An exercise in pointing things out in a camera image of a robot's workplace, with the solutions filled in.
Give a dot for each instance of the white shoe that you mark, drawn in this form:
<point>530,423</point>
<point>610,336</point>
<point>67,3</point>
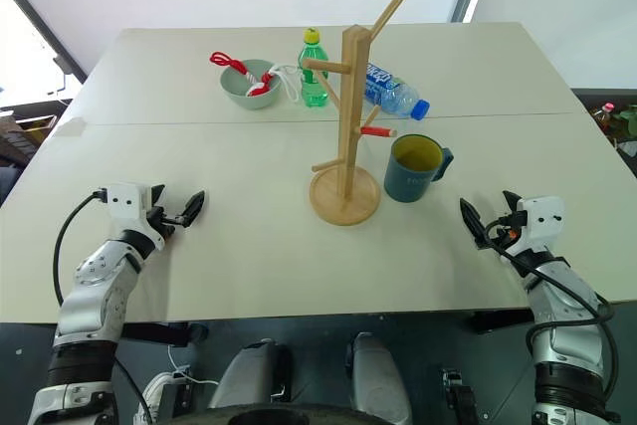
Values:
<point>151,392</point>

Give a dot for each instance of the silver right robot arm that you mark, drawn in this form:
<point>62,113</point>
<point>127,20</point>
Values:
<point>562,305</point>

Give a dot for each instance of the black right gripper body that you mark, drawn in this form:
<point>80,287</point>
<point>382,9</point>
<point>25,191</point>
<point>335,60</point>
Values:
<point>505,228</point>

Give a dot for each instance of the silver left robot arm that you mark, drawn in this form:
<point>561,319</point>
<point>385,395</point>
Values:
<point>94,295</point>

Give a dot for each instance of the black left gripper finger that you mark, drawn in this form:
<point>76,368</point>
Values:
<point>158,196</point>
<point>194,207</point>

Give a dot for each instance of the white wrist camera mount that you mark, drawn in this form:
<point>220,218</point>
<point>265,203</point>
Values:
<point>542,221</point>
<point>127,201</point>

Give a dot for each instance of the dark blue mug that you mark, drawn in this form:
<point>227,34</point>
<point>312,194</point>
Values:
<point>405,181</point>

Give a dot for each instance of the black table bracket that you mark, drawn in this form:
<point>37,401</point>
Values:
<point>154,334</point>
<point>497,320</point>

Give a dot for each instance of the wooden mug tree stand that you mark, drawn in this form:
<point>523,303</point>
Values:
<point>348,96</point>

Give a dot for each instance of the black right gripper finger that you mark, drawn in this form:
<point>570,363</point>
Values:
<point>511,201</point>
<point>475,223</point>

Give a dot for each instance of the clear blue-capped water bottle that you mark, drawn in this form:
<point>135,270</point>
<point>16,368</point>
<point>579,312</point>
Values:
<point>393,94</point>

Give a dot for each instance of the black floor clamp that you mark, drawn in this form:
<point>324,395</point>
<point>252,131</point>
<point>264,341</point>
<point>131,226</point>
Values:
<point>458,395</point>

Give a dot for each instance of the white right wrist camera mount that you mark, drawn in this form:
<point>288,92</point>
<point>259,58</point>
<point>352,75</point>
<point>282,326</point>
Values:
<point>542,221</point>

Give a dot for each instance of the pale green bowl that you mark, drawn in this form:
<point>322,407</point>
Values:
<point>239,91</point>

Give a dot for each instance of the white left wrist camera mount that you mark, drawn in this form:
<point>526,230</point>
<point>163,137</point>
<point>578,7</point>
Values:
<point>127,201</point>

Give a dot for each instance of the pink-capped bottle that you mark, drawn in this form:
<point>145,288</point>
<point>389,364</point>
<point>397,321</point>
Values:
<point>605,116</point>

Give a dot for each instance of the silver grey rounded cover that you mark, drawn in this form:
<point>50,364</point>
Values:
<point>244,375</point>
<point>373,375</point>

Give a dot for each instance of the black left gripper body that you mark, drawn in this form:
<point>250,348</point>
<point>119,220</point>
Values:
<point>163,221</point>

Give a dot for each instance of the green plastic bottle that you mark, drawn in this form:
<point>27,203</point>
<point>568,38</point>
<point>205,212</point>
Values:
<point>313,91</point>

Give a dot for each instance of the dark round base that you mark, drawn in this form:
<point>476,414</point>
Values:
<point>269,416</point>

